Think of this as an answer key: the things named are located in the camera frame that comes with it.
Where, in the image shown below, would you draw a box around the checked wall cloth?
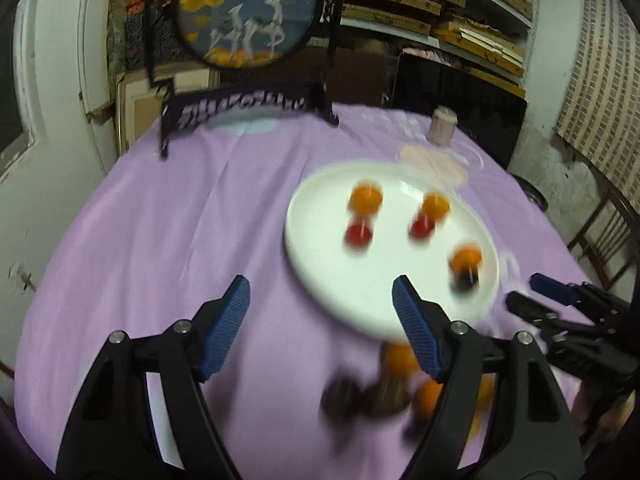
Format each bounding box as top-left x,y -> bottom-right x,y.
556,0 -> 640,187

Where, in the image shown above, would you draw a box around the small white dish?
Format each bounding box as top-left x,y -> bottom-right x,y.
210,110 -> 278,136

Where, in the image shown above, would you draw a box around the patterned fabric rolls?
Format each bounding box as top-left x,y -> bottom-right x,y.
107,0 -> 193,77

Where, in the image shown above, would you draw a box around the dark round fruit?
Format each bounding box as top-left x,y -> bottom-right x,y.
362,375 -> 416,418
450,270 -> 482,295
320,379 -> 365,423

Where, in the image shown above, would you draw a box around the white shelf unit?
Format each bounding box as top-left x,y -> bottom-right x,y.
300,0 -> 542,92

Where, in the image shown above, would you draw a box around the wooden chair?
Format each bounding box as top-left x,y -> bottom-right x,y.
567,187 -> 640,293

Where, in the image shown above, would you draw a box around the framed board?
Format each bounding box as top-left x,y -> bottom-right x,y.
115,67 -> 221,157

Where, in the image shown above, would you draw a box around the white door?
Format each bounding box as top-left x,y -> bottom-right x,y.
0,0 -> 121,183

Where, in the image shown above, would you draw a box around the beige cup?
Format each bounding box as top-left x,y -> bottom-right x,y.
427,106 -> 458,146

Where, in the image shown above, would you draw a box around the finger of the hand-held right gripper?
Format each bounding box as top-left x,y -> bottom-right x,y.
530,273 -> 603,313
505,290 -> 568,343

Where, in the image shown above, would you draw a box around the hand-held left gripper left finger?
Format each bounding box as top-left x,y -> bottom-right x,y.
56,274 -> 251,480

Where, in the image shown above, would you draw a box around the person's right hand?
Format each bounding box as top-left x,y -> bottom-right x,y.
575,385 -> 636,448

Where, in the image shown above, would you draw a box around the black stool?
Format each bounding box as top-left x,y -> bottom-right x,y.
514,175 -> 549,212

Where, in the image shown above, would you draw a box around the orange kumquat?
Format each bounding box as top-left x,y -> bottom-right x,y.
448,242 -> 485,275
420,192 -> 451,222
469,375 -> 497,436
348,182 -> 385,217
384,342 -> 421,379
415,380 -> 445,420

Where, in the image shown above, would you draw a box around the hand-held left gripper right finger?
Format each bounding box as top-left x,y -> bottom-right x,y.
391,274 -> 586,480

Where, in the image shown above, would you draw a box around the red cherry tomato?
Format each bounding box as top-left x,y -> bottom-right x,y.
344,221 -> 375,251
409,214 -> 435,240

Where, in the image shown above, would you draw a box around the round embroidered screen black stand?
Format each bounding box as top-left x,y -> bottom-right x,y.
127,0 -> 342,159

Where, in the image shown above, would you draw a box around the white round plate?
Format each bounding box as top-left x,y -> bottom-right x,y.
283,158 -> 501,339

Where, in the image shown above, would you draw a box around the clear glass saucer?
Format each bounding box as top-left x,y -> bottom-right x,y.
397,142 -> 485,187

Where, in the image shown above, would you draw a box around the purple tablecloth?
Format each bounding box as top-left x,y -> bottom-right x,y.
12,100 -> 596,480

